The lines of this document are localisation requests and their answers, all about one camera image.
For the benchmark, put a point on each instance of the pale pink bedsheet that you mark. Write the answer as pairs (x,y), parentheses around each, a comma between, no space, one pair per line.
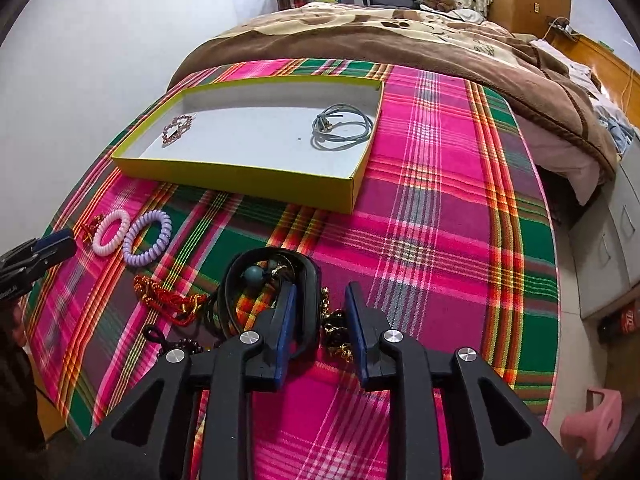
(555,155)

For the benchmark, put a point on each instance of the brown patterned blanket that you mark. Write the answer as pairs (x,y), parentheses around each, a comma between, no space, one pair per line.
(425,45)

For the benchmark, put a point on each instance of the person's left hand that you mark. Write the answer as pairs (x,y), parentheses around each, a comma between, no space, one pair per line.
(11,325)

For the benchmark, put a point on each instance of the yellow cardboard box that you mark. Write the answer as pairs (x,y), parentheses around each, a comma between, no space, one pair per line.
(260,130)

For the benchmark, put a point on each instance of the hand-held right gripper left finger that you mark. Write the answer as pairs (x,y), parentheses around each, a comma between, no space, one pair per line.
(285,332)

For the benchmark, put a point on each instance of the blue white clothes pile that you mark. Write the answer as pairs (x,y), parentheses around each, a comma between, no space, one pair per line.
(607,120)

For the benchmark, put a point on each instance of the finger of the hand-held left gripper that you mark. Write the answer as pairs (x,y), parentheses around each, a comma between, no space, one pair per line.
(57,246)

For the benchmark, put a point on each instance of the black leather band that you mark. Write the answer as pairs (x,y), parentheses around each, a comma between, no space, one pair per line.
(300,259)

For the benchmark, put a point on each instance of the red drink bottle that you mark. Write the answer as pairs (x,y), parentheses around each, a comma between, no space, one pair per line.
(622,320)

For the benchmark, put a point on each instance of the white pillow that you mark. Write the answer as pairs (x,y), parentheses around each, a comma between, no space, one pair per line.
(465,15)

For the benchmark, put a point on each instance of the grey drawer cabinet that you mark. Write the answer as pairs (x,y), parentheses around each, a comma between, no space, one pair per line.
(605,250)

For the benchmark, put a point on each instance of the pink plastic stool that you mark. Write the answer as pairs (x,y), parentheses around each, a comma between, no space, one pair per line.
(595,425)

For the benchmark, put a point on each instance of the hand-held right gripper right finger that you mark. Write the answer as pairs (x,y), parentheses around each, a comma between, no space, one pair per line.
(356,330)

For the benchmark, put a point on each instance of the wooden headboard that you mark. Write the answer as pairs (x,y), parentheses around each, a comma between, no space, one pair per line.
(600,65)

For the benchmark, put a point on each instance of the person's left forearm dark sleeve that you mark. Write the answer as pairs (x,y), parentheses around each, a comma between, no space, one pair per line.
(17,395)

